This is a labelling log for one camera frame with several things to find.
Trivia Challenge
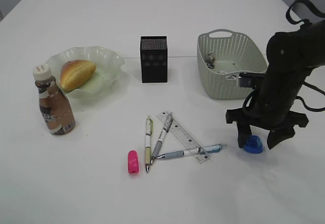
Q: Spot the blue grey retractable pen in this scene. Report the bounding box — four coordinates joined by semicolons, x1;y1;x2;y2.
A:
157;144;227;159

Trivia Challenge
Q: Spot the brown paper ball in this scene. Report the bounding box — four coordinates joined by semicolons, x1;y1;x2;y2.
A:
206;52;215;69

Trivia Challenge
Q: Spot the white pink paper ball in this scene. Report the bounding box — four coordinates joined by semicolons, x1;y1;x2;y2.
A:
218;70;238;80

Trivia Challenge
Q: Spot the pale green wavy glass plate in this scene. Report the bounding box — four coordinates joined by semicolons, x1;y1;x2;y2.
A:
46;46;124;99

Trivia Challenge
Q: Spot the white and beige pen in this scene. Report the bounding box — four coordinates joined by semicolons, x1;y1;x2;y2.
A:
145;116;153;173

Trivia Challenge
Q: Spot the golden sugared bread roll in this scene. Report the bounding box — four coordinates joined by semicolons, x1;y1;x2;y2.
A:
60;59;96;91

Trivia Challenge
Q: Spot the black square pen holder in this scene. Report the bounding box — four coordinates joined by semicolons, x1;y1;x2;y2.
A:
140;36;168;83

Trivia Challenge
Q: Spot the brown coffee drink bottle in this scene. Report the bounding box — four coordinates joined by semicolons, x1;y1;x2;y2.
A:
32;64;75;135

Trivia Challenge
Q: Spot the grey grip patterned pen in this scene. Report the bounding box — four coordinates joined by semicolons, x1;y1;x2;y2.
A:
150;112;173;164

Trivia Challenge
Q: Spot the clear plastic ruler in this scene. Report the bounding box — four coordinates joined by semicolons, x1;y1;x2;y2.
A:
157;111;210;163

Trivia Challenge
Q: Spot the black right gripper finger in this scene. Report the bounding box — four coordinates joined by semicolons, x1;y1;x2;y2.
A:
267;127;295;149
237;122;252;148

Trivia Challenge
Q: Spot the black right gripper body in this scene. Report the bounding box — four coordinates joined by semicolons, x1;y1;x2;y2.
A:
225;108;309;130

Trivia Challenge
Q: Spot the pink highlighter cap eraser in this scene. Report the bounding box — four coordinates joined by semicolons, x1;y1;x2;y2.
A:
127;150;139;175

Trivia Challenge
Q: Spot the grey-green woven plastic basket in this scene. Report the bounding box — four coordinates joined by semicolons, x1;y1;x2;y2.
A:
197;29;268;100

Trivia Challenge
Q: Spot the blue correction tape dispenser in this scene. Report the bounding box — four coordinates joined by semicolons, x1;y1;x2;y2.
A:
243;135;264;154

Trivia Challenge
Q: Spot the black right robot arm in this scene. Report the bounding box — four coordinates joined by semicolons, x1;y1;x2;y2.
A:
225;21;324;149

